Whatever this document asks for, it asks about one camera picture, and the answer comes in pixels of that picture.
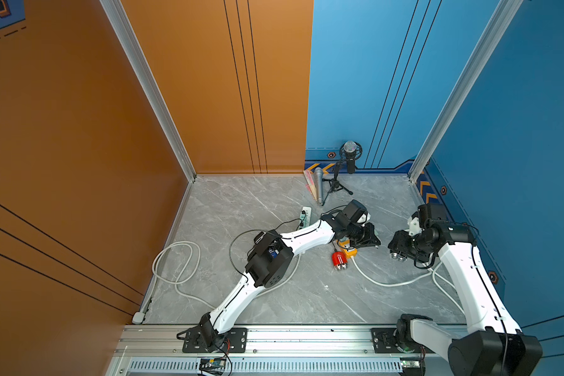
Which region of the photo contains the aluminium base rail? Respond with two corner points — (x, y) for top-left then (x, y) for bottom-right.
(106, 324), (451, 375)

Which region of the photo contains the red electric shaver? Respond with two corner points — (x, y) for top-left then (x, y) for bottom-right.
(332, 252), (348, 270)

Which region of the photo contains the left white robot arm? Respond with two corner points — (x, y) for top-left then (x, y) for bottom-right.
(197, 216), (381, 352)

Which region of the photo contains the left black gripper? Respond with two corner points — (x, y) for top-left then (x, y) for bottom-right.
(345, 222), (383, 248)

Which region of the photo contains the grey handheld microphone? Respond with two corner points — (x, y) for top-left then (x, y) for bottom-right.
(313, 167), (324, 206)

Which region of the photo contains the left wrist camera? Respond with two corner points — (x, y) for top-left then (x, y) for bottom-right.
(336, 200), (371, 226)

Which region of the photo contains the black microphone on tripod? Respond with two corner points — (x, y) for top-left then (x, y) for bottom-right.
(323, 141), (363, 203)

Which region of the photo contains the black electric shaver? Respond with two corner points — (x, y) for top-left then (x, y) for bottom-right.
(390, 252), (406, 262)

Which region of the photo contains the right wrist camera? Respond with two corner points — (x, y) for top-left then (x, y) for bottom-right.
(407, 203), (447, 236)

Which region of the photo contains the white cable of yellow strip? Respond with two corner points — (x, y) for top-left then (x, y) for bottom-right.
(350, 255), (466, 316)

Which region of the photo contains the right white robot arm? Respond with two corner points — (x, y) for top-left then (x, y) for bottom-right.
(389, 219), (543, 375)

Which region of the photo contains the yellow power strip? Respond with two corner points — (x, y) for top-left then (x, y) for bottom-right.
(337, 238), (357, 259)

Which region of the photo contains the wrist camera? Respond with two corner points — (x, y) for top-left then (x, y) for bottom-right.
(407, 203), (447, 236)
(336, 200), (371, 226)

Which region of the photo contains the white power strip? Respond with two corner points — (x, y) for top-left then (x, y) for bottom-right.
(297, 207), (312, 230)

